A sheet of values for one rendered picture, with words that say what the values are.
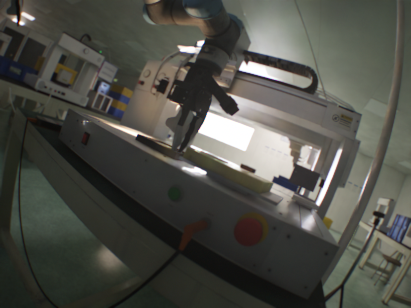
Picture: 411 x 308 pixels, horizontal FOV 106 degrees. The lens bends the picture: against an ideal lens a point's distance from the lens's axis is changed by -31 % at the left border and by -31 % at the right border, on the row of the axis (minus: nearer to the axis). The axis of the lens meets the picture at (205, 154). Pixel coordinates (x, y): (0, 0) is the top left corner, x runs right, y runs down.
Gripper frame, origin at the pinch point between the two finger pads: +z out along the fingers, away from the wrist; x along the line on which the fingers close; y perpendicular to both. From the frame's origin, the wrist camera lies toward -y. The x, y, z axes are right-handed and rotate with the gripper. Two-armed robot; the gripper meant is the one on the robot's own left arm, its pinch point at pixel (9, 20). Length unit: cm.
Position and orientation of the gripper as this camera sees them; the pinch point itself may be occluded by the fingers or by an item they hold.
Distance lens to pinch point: 80.5
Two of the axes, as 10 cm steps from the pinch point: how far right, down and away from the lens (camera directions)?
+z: -0.4, 9.6, 2.6
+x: 3.7, 2.6, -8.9
